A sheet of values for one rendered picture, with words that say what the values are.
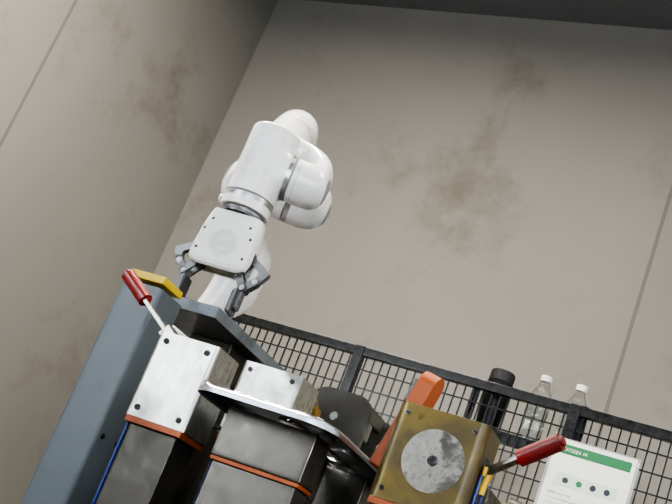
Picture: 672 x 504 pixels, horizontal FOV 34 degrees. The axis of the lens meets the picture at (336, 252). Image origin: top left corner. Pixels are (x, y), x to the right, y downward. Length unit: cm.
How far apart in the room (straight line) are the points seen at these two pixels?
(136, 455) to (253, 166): 58
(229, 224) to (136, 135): 319
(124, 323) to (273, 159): 39
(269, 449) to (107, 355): 38
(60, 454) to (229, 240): 43
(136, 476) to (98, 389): 22
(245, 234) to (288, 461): 56
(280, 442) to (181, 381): 18
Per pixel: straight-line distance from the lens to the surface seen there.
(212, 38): 529
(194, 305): 167
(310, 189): 176
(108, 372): 156
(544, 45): 502
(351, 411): 198
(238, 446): 129
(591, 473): 291
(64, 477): 154
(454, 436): 124
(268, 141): 178
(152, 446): 138
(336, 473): 147
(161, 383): 140
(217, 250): 173
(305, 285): 476
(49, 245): 461
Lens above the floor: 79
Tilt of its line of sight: 18 degrees up
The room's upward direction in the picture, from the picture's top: 22 degrees clockwise
